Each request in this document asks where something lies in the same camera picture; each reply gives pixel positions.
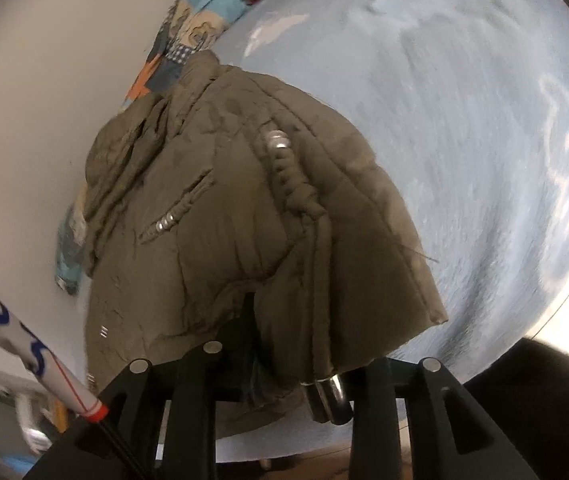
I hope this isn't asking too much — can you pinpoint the light blue cloud bed sheet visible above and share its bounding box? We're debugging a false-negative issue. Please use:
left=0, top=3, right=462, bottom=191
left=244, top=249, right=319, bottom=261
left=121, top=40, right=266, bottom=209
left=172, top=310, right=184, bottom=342
left=204, top=0, right=569, bottom=461

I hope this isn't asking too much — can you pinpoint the black cable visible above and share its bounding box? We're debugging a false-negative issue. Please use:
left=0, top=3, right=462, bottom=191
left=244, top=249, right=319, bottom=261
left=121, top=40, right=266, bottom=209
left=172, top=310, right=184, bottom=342
left=97, top=412, right=145, bottom=480

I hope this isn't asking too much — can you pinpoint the patchwork quilt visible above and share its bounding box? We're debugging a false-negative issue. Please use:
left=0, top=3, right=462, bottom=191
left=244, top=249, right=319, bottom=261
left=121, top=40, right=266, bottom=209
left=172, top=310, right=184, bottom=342
left=54, top=0, right=285, bottom=296

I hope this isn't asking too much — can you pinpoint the white tube with blue print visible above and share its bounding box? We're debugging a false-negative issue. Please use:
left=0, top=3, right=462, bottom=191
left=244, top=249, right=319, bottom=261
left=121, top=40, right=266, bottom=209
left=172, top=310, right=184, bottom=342
left=0, top=260, right=110, bottom=421

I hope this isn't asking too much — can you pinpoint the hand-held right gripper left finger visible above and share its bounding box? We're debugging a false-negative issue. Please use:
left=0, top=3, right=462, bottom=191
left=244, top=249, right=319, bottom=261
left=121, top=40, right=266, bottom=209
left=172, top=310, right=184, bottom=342
left=24, top=295, right=260, bottom=480

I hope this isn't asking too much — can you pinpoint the olive hooded puffer jacket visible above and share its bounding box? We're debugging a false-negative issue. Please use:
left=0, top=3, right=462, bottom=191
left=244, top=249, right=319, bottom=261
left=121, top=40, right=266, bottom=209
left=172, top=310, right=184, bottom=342
left=82, top=50, right=450, bottom=436

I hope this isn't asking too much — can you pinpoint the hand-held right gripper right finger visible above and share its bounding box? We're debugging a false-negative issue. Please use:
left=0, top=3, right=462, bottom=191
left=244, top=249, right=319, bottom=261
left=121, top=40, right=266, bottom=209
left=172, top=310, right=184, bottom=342
left=352, top=357, right=540, bottom=480

